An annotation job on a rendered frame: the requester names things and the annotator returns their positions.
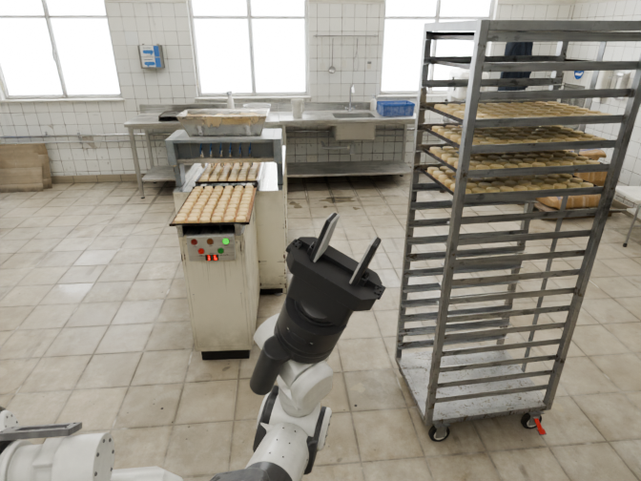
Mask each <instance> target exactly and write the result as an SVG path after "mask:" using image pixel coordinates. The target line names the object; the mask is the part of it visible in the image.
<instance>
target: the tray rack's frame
mask: <svg viewBox="0 0 641 481"><path fill-rule="evenodd" d="M476 24H477V20H467V21H450V22H433V23H426V31H476ZM488 31H641V20H490V23H489V30H488ZM640 104H641V53H640V57H639V61H638V64H637V68H636V71H635V75H634V78H633V81H632V85H631V91H630V94H629V98H628V101H627V105H626V109H625V112H624V115H623V118H622V122H621V125H620V129H619V132H618V136H617V139H616V142H615V146H614V149H613V153H612V156H611V160H610V166H609V169H608V172H607V176H606V179H605V183H604V187H603V190H602V194H601V197H600V200H599V203H598V207H597V211H596V214H595V218H594V221H593V225H592V227H591V231H590V235H589V241H588V244H587V248H586V251H585V255H584V258H583V261H582V265H581V268H580V272H579V275H578V279H577V283H576V285H575V289H574V292H573V296H572V299H571V303H570V307H569V313H568V315H567V319H566V322H565V326H564V329H563V333H562V337H561V340H560V344H559V346H558V350H557V353H556V357H555V361H554V364H553V368H552V371H551V374H550V377H549V381H548V387H547V391H546V394H545V395H544V394H543V393H542V392H541V391H540V390H534V391H527V392H519V393H511V394H504V395H496V396H488V397H481V398H473V399H465V400H458V401H450V402H442V403H435V407H434V413H433V420H432V426H435V428H436V429H437V431H436V437H435V438H442V437H445V435H446V429H447V427H451V426H450V424H449V423H455V422H463V421H469V420H477V419H484V418H491V417H499V416H506V415H513V414H520V413H529V415H531V416H530V419H529V423H528V425H529V426H532V425H536V424H535V421H534V419H532V417H539V419H540V415H541V414H545V413H544V412H543V410H550V409H551V407H552V404H553V400H554V397H555V393H556V390H557V388H558V384H559V381H560V377H561V374H562V370H563V367H564V364H565V360H566V358H567V354H568V351H569V345H570V342H571V338H572V335H573V331H574V328H575V326H576V322H577V319H578V315H579V312H580V309H581V305H582V302H583V299H584V296H585V293H586V289H587V286H588V282H589V276H590V273H591V270H592V267H593V264H594V260H595V257H596V254H597V250H598V247H599V243H600V240H601V238H602V234H603V231H604V227H605V224H606V220H607V217H608V214H609V210H610V205H611V202H612V199H613V195H614V192H615V188H616V185H617V181H618V179H619V176H620V172H621V169H622V165H623V162H624V159H625V155H626V152H627V149H628V146H629V143H630V139H631V133H632V130H633V126H634V123H635V120H636V117H637V114H638V110H639V107H640ZM432 352H433V350H432V351H424V352H414V353H405V354H402V358H397V359H396V363H397V365H398V368H399V370H400V372H401V374H402V376H403V378H404V381H405V383H406V385H407V387H408V389H409V391H410V393H411V396H412V398H413V400H414V402H415V404H416V406H417V408H418V411H419V412H420V414H421V416H422V418H423V419H424V412H425V402H424V399H426V397H427V387H426V386H425V385H428V383H429V375H430V374H429V372H428V369H431V361H432V358H431V356H430V354H429V353H432ZM509 359H513V358H512V357H511V355H510V354H509V353H508V352H507V351H506V350H498V351H489V352H480V353H471V354H463V355H454V356H445V357H442V360H441V366H440V367H442V366H458V365H467V364H475V363H483V362H492V361H501V360H509ZM526 367H527V363H524V364H522V368H521V367H520V366H519V365H518V364H516V365H507V366H492V367H483V368H474V369H467V370H458V371H449V372H441V373H439V380H438V383H442V382H450V381H459V380H466V379H475V378H483V377H490V376H499V375H507V374H515V373H523V372H525V371H526ZM531 386H535V384H534V383H533V382H532V381H531V380H530V378H529V377H527V378H520V379H512V380H504V381H496V382H488V383H480V384H472V385H464V386H455V387H440V388H437V393H436V398H438V397H445V396H454V395H462V394H469V393H477V392H485V391H492V390H500V389H508V388H516V387H531Z"/></svg>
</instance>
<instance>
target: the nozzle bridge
mask: <svg viewBox="0 0 641 481"><path fill-rule="evenodd" d="M250 142H251V150H252V157H249V154H248V150H249V147H250ZM201 143H202V144H201ZM211 143H212V146H211V147H212V150H213V154H214V158H210V145H211ZM220 143H221V148H222V153H223V158H220V157H219V147H220ZM230 143H232V144H231V147H232V151H233V157H232V158H230V156H229V147H230ZM240 143H241V145H240ZM165 144H166V151H167V158H168V164H169V165H174V172H175V179H176V187H182V186H183V185H184V183H185V182H186V179H185V172H184V164H183V163H240V162H274V163H276V164H277V180H278V185H283V161H282V151H283V150H282V149H283V148H282V129H263V130H262V134H261V136H188V135H187V133H186V131H185V130H176V131H175V132H174V133H173V134H172V135H170V136H169V137H168V138H167V139H165ZM200 144H201V148H202V151H203V155H204V158H200ZM239 145H240V147H241V150H242V157H239V154H238V150H239Z"/></svg>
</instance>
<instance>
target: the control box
mask: <svg viewBox="0 0 641 481"><path fill-rule="evenodd" d="M208 239H211V240H213V244H208V243H207V240H208ZM224 239H228V240H229V243H228V244H224V243H223V240H224ZM192 240H197V244H196V245H193V244H192V243H191V241H192ZM186 241H187V247H188V254H189V261H208V260H209V259H208V260H207V256H210V261H232V260H235V259H236V247H235V235H234V234H210V235H187V237H186ZM200 248H202V249H204V253H203V254H199V253H198V249H200ZM219 248H223V250H224V252H223V253H222V254H219V253H218V249H219ZM214 255H217V259H216V256H215V259H214Z"/></svg>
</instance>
